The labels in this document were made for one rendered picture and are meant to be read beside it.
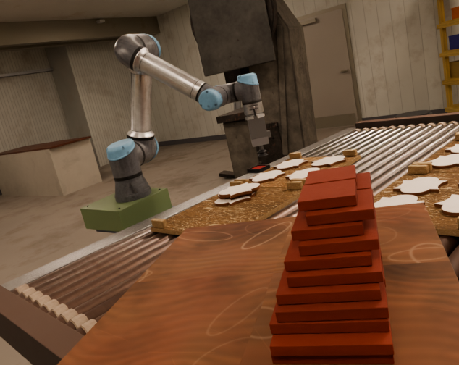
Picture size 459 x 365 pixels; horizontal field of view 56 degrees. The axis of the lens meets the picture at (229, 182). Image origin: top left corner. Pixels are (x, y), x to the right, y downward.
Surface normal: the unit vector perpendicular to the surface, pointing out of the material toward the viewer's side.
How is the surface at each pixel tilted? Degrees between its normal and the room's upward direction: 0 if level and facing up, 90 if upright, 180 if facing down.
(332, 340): 0
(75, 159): 90
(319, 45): 90
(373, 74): 90
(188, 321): 0
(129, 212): 90
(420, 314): 0
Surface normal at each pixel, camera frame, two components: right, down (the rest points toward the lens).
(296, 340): -0.21, -0.95
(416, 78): -0.61, 0.31
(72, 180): 0.77, -0.02
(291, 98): -0.43, 0.30
